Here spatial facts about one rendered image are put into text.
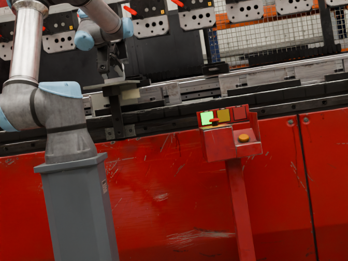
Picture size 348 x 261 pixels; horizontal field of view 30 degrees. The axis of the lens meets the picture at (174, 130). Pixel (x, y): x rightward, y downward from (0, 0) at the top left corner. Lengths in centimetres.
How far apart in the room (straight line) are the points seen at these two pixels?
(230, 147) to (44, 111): 75
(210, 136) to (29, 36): 72
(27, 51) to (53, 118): 26
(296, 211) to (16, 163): 118
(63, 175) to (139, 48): 159
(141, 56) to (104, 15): 107
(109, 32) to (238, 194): 75
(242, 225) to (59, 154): 85
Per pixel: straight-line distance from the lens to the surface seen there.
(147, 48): 332
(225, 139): 231
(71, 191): 183
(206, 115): 245
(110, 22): 232
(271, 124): 262
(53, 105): 185
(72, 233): 186
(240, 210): 240
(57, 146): 185
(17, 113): 190
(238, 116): 247
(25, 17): 207
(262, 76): 274
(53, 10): 288
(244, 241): 242
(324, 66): 275
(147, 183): 268
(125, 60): 282
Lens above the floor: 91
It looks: 3 degrees down
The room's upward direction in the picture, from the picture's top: 9 degrees counter-clockwise
